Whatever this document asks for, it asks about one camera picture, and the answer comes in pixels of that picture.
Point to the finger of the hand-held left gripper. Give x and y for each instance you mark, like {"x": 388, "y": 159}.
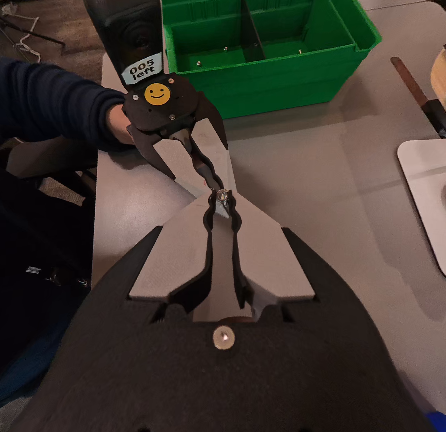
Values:
{"x": 216, "y": 149}
{"x": 177, "y": 163}

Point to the steel nut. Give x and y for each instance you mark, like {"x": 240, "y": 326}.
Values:
{"x": 218, "y": 195}

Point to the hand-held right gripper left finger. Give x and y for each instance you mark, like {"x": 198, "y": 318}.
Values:
{"x": 174, "y": 261}

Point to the black desk grommet cover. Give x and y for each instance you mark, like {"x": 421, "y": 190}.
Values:
{"x": 435, "y": 118}

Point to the blue plastic bin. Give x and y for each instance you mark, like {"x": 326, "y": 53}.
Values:
{"x": 437, "y": 423}

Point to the person's left forearm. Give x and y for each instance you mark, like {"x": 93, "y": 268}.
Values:
{"x": 52, "y": 101}

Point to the person's office chair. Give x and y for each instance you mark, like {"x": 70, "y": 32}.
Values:
{"x": 41, "y": 156}

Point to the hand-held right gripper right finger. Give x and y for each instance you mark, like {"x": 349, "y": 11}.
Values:
{"x": 271, "y": 264}

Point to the green plastic bin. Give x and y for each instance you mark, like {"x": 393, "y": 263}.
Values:
{"x": 278, "y": 87}

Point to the person's dark clothing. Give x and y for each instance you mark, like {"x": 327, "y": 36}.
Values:
{"x": 35, "y": 230}

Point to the black bin divider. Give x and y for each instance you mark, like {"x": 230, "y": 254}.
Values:
{"x": 252, "y": 28}

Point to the white stand with wooden board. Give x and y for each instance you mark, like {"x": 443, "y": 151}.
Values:
{"x": 425, "y": 195}

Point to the person's left hand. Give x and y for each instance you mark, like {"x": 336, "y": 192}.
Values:
{"x": 118, "y": 125}

